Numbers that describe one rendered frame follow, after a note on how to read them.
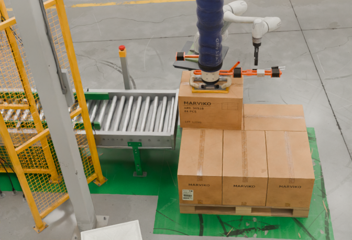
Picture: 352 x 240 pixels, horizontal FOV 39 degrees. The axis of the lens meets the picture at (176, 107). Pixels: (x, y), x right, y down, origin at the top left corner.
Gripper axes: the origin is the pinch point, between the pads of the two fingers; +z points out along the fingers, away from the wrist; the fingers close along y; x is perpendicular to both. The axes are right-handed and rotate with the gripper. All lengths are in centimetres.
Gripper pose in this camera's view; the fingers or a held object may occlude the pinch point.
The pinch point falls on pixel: (255, 60)
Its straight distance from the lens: 457.1
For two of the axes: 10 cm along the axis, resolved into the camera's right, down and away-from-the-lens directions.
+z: 0.5, 7.6, 6.5
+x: 9.9, 0.3, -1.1
